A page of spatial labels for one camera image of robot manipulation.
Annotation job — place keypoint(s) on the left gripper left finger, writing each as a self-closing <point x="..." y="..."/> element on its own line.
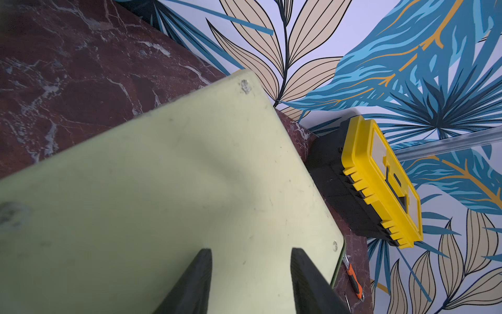
<point x="191" y="292"/>

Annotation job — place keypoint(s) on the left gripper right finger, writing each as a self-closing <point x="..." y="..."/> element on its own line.
<point x="312" y="293"/>

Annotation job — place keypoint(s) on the light green drawer cabinet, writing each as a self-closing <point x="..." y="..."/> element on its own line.
<point x="111" y="224"/>

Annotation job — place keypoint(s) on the yellow black toolbox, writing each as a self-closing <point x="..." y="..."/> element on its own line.
<point x="359" y="175"/>

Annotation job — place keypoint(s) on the right metal corner post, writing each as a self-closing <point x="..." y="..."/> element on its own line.
<point x="465" y="141"/>

